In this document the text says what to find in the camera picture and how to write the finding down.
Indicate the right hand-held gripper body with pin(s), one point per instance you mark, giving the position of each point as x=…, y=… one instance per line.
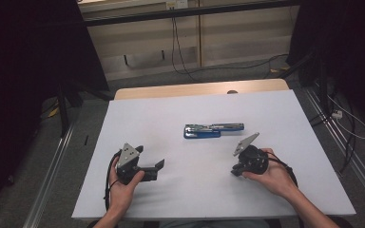
x=252, y=158

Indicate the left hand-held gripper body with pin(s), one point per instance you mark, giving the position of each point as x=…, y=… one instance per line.
x=128, y=163

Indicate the wooden table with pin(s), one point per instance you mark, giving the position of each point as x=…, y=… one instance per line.
x=177, y=90

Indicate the black metal stand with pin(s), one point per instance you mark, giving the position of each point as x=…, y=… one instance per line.
x=320, y=82
x=64, y=110

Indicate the small black floor piece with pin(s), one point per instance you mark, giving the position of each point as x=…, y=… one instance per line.
x=86, y=139

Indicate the black curtain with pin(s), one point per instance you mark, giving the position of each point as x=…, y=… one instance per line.
x=22, y=79
x=345, y=47

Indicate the white wall socket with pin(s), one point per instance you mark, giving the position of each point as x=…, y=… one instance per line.
x=176, y=4

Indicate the white table cover sheet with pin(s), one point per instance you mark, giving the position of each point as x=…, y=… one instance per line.
x=202, y=196

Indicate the black horizontal bar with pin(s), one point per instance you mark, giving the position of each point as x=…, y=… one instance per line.
x=183, y=12

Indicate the person's right hand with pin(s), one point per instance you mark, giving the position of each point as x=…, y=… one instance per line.
x=275, y=182

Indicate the person's grey clothing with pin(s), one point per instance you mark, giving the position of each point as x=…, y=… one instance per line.
x=212, y=224

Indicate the blue stapler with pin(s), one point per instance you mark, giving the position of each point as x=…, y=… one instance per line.
x=209, y=130

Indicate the white power strip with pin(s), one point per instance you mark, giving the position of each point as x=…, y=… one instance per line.
x=337, y=114

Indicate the person's left hand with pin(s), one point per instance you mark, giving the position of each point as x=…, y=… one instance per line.
x=122, y=196

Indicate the aluminium floor rail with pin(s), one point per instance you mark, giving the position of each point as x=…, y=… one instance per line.
x=49, y=180
x=345, y=148

